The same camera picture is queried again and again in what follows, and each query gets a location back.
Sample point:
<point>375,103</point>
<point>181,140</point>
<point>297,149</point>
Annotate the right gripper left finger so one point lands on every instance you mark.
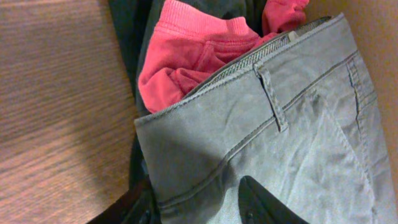
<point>136,206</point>

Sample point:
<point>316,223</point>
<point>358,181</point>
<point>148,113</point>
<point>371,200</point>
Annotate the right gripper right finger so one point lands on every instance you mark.
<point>258,206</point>

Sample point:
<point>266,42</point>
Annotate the grey shorts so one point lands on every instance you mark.
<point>298,114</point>

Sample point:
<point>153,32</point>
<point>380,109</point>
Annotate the red garment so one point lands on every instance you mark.
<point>188,45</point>

